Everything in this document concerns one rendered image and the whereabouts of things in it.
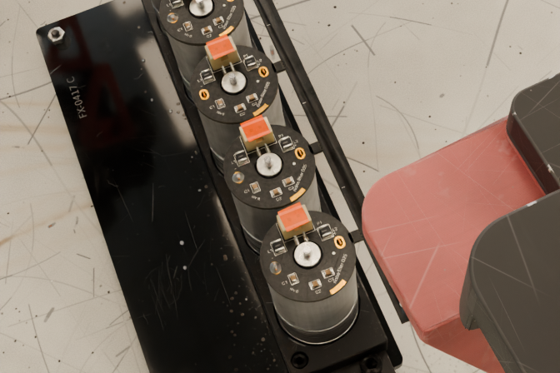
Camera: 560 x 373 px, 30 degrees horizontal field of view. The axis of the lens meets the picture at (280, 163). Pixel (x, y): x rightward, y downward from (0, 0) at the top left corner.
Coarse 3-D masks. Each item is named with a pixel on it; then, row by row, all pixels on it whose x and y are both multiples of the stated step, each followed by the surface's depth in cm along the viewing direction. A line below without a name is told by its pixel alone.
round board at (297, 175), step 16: (272, 128) 29; (288, 128) 29; (240, 144) 29; (272, 144) 29; (288, 144) 28; (304, 144) 28; (224, 160) 28; (240, 160) 28; (256, 160) 28; (288, 160) 28; (304, 160) 28; (224, 176) 28; (256, 176) 28; (288, 176) 28; (304, 176) 28; (240, 192) 28; (256, 192) 28; (272, 192) 28; (288, 192) 28; (304, 192) 28; (272, 208) 28
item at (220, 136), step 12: (228, 72) 30; (240, 72) 30; (264, 72) 29; (228, 84) 29; (240, 84) 29; (204, 96) 29; (276, 96) 30; (276, 108) 30; (204, 120) 30; (276, 120) 30; (216, 132) 30; (228, 132) 30; (216, 144) 31; (228, 144) 30; (216, 156) 32
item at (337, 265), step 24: (312, 216) 28; (264, 240) 27; (288, 240) 27; (312, 240) 27; (264, 264) 27; (288, 264) 27; (336, 264) 27; (288, 288) 27; (312, 288) 27; (336, 288) 27
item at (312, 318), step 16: (304, 256) 27; (320, 256) 27; (352, 288) 28; (288, 304) 27; (304, 304) 27; (320, 304) 27; (336, 304) 28; (352, 304) 29; (288, 320) 29; (304, 320) 28; (320, 320) 28; (336, 320) 29; (352, 320) 30; (304, 336) 30; (320, 336) 30; (336, 336) 30
